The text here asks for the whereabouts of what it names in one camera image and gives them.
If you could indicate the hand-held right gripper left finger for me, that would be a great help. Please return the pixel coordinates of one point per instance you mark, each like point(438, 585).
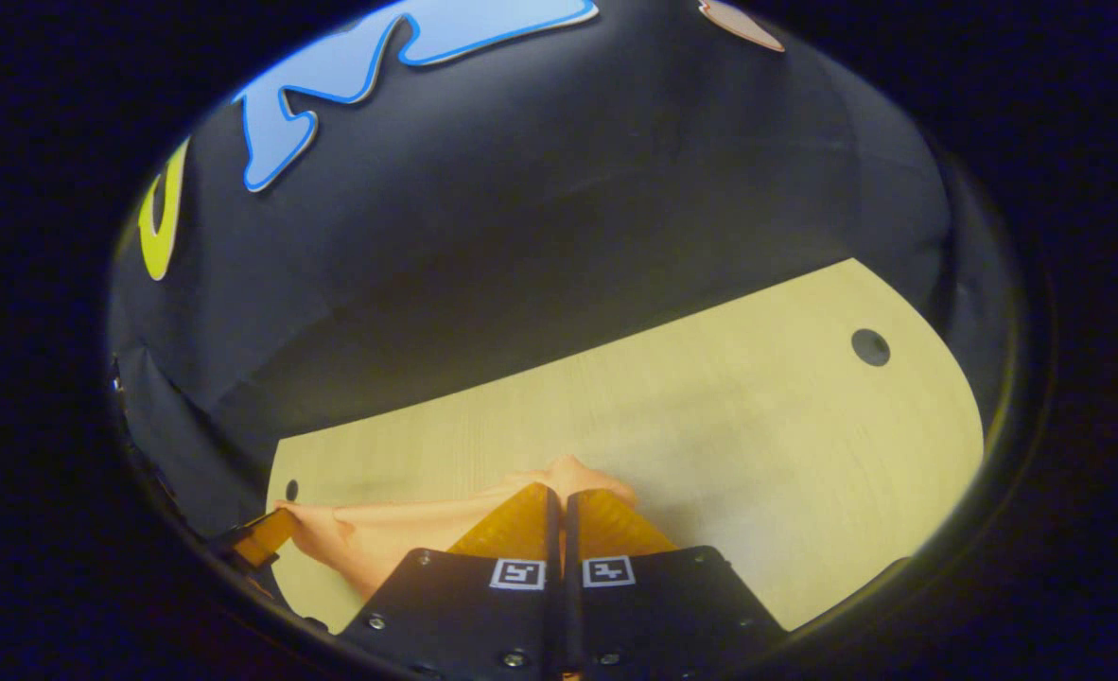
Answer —
point(464, 615)

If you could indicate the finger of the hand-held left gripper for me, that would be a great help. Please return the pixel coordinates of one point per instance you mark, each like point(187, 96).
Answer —
point(270, 534)

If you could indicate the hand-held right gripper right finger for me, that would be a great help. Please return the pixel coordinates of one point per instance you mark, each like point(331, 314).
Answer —
point(663, 615)

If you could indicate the orange T-shirt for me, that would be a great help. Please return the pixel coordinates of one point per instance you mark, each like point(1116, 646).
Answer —
point(379, 539)

